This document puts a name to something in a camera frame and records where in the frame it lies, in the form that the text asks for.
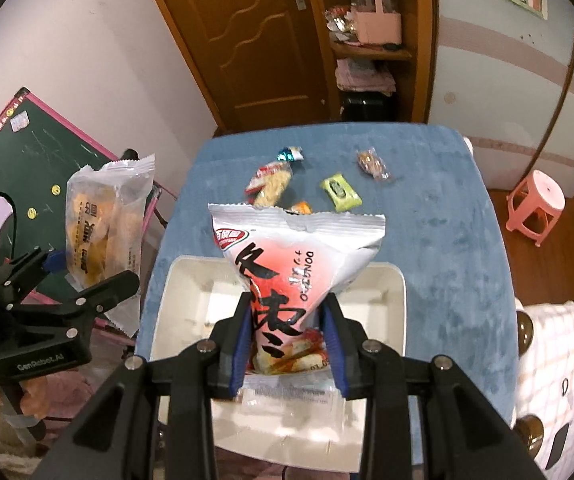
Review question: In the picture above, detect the brown round knob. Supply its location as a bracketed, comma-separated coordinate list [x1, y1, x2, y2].
[517, 310, 535, 351]
[514, 415, 545, 456]

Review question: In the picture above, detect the pale blue wardrobe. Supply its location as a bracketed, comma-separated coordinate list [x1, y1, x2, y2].
[427, 0, 574, 196]

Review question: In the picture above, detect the black box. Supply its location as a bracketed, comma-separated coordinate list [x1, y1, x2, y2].
[341, 91, 400, 122]

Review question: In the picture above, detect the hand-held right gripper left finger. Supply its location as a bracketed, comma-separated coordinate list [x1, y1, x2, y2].
[31, 291, 256, 480]

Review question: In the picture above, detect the brown wooden door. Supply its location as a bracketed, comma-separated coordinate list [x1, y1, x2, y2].
[137, 0, 330, 133]

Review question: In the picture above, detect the clear packet of brown snacks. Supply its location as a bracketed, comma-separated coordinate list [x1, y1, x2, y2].
[357, 147, 392, 182]

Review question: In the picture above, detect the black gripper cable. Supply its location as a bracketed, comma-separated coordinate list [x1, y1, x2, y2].
[0, 191, 18, 261]

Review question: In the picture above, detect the pink basket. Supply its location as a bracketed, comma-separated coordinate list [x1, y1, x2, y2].
[352, 0, 402, 45]

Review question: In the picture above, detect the brown wooden shelf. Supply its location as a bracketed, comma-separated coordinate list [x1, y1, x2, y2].
[312, 0, 438, 123]

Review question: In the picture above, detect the folded pink cloth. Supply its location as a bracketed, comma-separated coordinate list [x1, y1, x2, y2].
[336, 57, 396, 93]

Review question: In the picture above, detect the white bag of yellow cakes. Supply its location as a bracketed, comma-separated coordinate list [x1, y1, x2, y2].
[65, 154, 156, 338]

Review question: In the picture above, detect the red and white snack bag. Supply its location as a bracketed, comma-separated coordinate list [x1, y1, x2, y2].
[208, 202, 386, 411]

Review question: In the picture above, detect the pile of shiny wrappers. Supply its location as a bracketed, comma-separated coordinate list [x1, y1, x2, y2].
[323, 5, 360, 43]

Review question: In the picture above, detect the white plastic box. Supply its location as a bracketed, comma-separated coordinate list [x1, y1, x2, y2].
[149, 255, 408, 473]

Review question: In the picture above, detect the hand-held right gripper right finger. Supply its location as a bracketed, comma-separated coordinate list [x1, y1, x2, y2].
[319, 292, 548, 480]

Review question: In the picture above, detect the green snack packet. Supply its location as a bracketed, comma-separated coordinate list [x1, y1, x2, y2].
[320, 172, 362, 211]

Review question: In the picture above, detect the pink plastic stool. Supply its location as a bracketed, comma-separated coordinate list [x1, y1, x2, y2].
[506, 169, 566, 247]

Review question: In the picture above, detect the green chalkboard with pink frame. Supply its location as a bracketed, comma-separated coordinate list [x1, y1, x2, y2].
[0, 86, 162, 331]

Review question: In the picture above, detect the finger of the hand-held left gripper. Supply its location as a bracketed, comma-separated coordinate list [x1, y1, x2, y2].
[11, 270, 142, 345]
[0, 247, 68, 306]

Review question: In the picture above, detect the red-edged rice cracker packet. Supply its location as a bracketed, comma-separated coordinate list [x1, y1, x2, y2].
[245, 160, 294, 208]

